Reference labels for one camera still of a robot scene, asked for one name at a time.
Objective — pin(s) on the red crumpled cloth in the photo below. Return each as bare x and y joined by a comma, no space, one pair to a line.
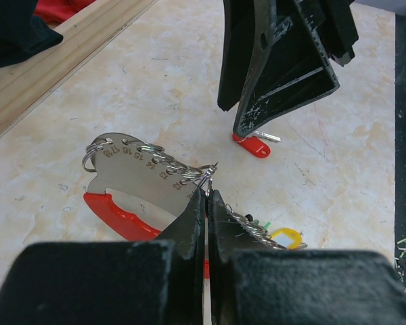
58,11

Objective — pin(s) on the wooden clothes rack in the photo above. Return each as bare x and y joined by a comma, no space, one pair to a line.
21,85

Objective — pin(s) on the metal key organizer red handle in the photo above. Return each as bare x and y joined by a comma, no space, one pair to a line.
130,174

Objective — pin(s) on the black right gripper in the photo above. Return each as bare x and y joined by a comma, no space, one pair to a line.
276,56

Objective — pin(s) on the navy tank top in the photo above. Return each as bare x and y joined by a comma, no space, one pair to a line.
22,33

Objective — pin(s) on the keys with coloured tags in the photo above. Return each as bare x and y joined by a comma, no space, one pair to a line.
281,239

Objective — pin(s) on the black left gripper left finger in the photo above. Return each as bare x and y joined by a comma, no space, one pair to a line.
145,282

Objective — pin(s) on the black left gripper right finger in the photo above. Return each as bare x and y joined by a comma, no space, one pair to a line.
252,283

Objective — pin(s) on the key with solid red tag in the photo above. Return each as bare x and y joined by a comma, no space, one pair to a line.
255,143

